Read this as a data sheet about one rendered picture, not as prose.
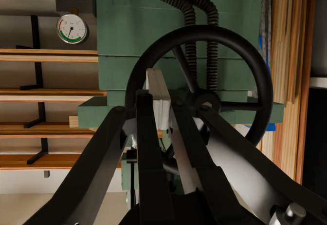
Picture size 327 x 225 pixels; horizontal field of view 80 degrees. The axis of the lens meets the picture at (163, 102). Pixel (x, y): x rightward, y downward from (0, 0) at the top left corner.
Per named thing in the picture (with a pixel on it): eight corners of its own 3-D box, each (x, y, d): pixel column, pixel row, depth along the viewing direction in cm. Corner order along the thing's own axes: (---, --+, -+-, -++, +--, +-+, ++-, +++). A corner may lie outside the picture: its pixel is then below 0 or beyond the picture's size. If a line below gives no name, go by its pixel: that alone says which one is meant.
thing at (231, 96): (248, 90, 57) (246, 104, 58) (218, 85, 78) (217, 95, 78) (106, 90, 52) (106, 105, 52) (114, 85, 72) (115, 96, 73)
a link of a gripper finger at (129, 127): (153, 137, 14) (111, 138, 14) (148, 103, 19) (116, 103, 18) (154, 120, 14) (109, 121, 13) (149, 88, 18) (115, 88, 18)
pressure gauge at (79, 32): (85, 4, 42) (87, 44, 43) (89, 9, 46) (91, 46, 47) (54, 2, 41) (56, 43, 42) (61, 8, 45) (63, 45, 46)
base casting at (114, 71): (258, 59, 56) (255, 91, 58) (196, 65, 112) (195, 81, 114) (95, 55, 50) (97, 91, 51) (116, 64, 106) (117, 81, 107)
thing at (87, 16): (91, -25, 44) (92, 13, 45) (100, -4, 56) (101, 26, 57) (50, -29, 42) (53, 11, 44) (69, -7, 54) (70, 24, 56)
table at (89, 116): (314, 109, 50) (311, 132, 51) (247, 95, 80) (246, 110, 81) (62, 113, 42) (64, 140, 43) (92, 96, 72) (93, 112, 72)
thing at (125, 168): (138, 159, 91) (139, 189, 93) (138, 151, 100) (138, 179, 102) (120, 160, 90) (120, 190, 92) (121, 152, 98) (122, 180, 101)
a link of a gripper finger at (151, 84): (159, 130, 16) (150, 131, 16) (152, 93, 22) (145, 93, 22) (161, 99, 15) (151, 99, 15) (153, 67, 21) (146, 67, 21)
